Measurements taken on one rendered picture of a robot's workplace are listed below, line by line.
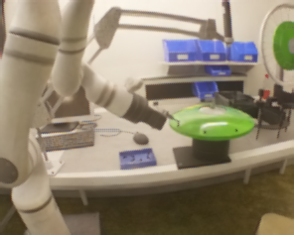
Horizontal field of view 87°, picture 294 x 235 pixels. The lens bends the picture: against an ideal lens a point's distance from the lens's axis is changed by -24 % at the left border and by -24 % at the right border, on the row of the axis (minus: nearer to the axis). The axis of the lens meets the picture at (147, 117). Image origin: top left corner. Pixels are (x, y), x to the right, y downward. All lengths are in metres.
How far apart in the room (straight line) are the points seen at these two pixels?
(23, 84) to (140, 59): 1.27
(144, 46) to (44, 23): 1.26
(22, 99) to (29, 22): 0.11
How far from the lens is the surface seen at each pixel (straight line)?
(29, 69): 0.30
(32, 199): 0.42
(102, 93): 0.47
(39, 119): 0.69
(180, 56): 1.33
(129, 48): 1.51
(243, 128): 0.61
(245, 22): 1.83
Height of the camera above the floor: 1.29
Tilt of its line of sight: 18 degrees down
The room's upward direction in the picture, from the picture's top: 4 degrees counter-clockwise
